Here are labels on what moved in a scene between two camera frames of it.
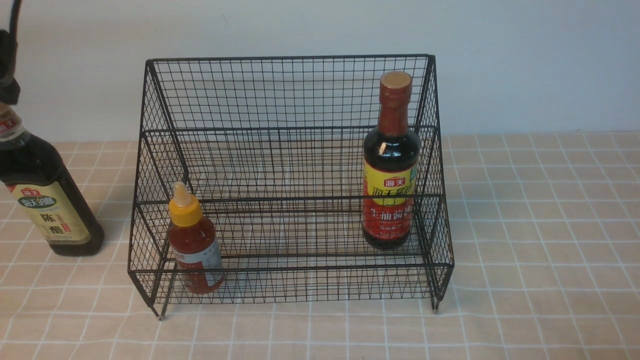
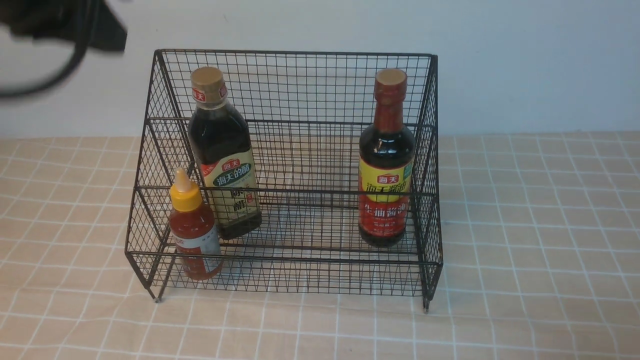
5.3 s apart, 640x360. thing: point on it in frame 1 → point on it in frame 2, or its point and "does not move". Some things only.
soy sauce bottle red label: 391,161 does not move
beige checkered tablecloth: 545,229 does not move
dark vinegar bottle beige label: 33,172 → 221,140
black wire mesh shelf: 290,179 does not move
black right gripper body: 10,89 → 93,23
